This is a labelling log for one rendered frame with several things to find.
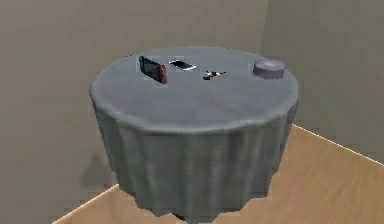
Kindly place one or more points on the round table with grey cloth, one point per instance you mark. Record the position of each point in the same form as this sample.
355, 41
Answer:
193, 133

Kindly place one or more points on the small black and yellow keys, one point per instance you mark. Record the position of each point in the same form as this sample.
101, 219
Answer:
212, 74

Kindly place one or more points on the white-edged black smartphone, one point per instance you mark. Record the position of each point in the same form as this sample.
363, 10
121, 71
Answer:
182, 65

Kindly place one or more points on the black handheld game console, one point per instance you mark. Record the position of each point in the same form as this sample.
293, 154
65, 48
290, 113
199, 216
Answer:
153, 69

